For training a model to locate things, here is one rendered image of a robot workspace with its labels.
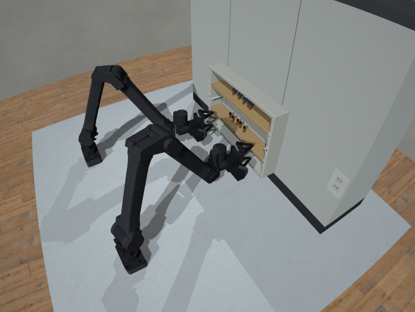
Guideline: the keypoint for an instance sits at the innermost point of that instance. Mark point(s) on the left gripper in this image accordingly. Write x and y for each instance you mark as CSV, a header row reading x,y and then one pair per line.
x,y
202,118

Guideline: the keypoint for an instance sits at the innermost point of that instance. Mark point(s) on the light wooden shelf board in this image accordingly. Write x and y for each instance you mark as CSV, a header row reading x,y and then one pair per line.
x,y
248,137
256,115

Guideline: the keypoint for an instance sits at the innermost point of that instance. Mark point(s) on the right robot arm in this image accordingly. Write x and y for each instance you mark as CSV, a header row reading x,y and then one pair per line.
x,y
150,141

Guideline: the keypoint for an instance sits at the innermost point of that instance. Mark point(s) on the light grey wall panel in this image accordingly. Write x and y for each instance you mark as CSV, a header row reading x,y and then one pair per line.
x,y
345,71

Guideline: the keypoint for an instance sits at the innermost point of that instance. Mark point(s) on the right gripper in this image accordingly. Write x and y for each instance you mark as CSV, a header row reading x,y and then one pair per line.
x,y
241,152

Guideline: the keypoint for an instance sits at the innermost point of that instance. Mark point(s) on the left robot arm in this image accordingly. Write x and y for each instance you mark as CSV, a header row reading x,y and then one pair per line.
x,y
117,77

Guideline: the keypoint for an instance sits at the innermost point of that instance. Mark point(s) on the white wall rack case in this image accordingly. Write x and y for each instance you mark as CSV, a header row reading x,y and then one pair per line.
x,y
272,108

